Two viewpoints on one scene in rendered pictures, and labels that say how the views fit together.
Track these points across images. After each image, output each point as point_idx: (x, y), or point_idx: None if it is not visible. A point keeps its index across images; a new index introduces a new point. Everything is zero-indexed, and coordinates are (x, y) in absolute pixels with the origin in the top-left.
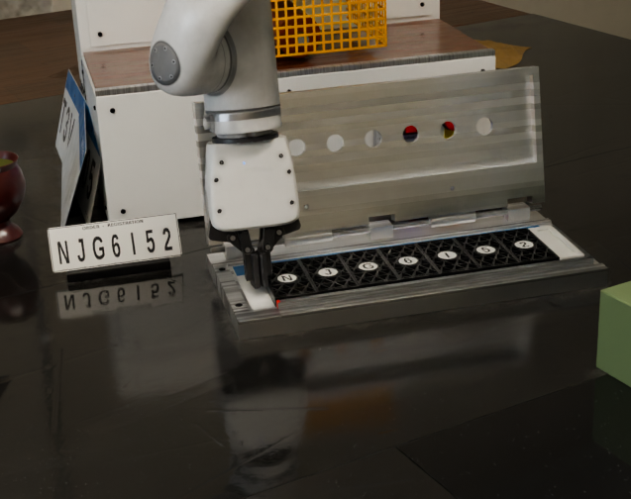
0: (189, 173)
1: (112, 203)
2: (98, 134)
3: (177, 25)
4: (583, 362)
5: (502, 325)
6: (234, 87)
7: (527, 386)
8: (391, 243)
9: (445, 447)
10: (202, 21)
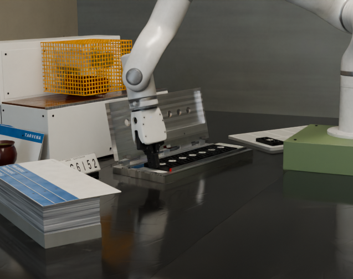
0: (77, 143)
1: (51, 158)
2: (44, 127)
3: (142, 61)
4: (278, 169)
5: (240, 167)
6: (148, 87)
7: (272, 175)
8: (173, 154)
9: (275, 188)
10: (152, 58)
